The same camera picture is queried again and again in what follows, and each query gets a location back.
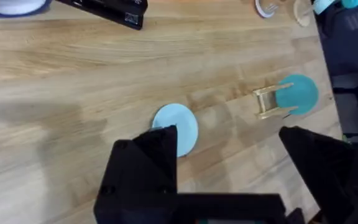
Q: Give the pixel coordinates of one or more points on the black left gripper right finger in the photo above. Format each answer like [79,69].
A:
[325,168]

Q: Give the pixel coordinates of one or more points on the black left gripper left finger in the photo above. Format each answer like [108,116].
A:
[141,168]

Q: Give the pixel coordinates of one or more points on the small wooden peg rack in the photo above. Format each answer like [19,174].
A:
[267,101]

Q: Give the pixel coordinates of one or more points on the light blue plate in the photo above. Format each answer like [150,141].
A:
[183,123]

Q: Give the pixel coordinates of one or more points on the teal plate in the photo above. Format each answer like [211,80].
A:
[300,93]

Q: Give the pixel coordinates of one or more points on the dark office chair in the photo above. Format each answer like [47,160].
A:
[350,56]

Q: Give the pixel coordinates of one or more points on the wooden round spoon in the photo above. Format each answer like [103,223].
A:
[302,14]

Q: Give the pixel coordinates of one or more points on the black flat box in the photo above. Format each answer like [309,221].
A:
[110,11]

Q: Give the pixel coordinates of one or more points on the white tape roll blue rim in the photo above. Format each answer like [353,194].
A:
[12,7]

